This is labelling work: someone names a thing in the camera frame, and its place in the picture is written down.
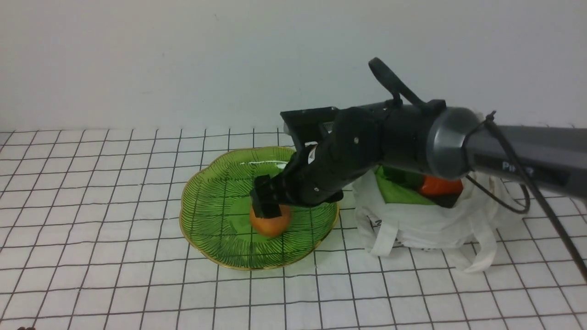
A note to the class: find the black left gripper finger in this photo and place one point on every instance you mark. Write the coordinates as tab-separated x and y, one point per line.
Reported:
266	210

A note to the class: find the green glass leaf plate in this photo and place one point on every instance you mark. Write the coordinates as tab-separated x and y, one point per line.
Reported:
216	205

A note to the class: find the green vegetable in bag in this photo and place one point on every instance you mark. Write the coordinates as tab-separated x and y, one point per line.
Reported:
400	187

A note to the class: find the red orange vegetable in bag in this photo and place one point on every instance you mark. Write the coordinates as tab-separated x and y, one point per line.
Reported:
434	187

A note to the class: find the orange round vegetable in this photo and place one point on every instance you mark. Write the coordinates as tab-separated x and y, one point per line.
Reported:
274	227

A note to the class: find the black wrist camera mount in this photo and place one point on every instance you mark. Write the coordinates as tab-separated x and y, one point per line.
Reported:
308	125

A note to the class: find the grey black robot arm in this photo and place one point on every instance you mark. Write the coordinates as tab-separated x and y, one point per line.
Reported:
450	142

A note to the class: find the white checkered tablecloth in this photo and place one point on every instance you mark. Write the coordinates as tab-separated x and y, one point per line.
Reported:
90	240

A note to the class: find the white cloth bag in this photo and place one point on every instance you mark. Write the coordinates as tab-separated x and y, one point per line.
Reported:
463	232

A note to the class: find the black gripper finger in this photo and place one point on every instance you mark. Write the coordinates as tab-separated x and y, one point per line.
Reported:
265	189

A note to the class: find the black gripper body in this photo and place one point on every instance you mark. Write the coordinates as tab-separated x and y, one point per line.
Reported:
317	172

